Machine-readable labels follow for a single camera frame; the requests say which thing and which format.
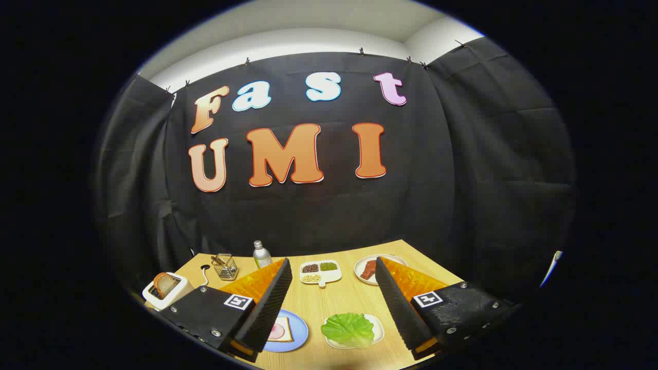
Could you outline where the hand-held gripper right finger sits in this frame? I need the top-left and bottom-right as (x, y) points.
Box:
(374, 256), (522, 360)

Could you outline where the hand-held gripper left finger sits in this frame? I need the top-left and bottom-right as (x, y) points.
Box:
(158, 258), (294, 363)

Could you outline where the green lettuce leaf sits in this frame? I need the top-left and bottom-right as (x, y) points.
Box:
(321, 312), (375, 349)

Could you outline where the toasted bread slice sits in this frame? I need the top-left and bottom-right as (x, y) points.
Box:
(153, 273), (178, 299)

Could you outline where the white square plate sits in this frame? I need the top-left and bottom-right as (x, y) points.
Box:
(325, 313), (385, 350)

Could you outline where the white sandwich bread slice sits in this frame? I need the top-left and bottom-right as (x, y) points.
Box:
(267, 317), (295, 343)

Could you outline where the blue round plate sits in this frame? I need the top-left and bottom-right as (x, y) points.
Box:
(263, 309), (309, 353)

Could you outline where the silver bottle with green label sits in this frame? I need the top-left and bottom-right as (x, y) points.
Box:
(253, 240), (273, 269)

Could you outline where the white round plate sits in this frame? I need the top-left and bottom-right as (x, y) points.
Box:
(354, 254), (407, 286)

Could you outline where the white divided dish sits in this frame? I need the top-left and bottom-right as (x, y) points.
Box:
(300, 260), (342, 287)

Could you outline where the white toaster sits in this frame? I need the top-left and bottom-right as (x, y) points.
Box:
(142, 272), (195, 310)

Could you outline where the metal wire utensil holder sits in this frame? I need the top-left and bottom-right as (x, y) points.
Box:
(211, 253), (239, 281)

